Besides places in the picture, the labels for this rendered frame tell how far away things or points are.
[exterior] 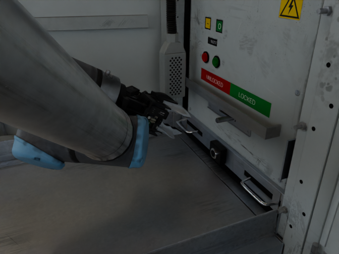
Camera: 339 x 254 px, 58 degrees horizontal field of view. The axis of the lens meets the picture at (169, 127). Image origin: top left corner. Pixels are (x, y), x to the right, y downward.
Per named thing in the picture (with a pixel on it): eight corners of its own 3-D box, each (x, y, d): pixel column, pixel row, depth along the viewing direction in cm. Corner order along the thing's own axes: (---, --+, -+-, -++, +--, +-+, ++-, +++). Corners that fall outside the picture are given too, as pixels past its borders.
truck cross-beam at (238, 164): (284, 220, 68) (289, 199, 65) (181, 123, 112) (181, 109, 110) (301, 214, 70) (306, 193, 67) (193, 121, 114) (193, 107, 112)
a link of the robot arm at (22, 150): (60, 162, 48) (78, 91, 52) (-6, 155, 50) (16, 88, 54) (82, 174, 57) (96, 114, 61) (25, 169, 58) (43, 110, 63)
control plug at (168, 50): (165, 100, 96) (164, 43, 88) (159, 95, 100) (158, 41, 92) (187, 97, 99) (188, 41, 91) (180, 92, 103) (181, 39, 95)
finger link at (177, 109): (198, 125, 74) (165, 119, 69) (187, 116, 79) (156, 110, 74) (203, 113, 73) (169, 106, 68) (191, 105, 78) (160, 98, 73)
